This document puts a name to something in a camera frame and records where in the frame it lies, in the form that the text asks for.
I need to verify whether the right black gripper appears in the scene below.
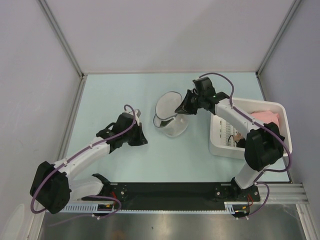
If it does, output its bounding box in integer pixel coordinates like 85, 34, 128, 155
175, 89, 204, 116

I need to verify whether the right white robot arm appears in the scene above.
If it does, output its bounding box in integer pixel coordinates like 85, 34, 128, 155
175, 76, 291, 201

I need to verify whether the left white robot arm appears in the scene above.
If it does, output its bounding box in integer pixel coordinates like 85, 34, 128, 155
30, 109, 148, 214

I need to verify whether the white plastic basket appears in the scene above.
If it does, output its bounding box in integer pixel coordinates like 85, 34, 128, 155
209, 97, 293, 159

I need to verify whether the black garment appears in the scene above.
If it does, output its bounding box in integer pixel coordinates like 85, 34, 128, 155
236, 138, 246, 149

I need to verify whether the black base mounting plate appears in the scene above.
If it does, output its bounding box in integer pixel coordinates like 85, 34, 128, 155
82, 181, 261, 211

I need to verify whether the pink garment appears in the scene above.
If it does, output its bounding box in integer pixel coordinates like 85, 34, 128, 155
250, 110, 280, 127

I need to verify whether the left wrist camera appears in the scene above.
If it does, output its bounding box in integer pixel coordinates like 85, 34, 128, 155
129, 109, 141, 126

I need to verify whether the white slotted cable duct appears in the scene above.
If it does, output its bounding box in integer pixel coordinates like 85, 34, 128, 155
60, 202, 249, 215

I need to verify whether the right aluminium frame post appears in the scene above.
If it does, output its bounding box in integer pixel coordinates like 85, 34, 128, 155
255, 0, 304, 78

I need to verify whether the aluminium frame post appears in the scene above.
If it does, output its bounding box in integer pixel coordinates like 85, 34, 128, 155
37, 0, 84, 79
255, 0, 304, 78

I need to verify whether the left aluminium frame post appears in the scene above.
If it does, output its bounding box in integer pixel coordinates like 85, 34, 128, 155
37, 0, 84, 79

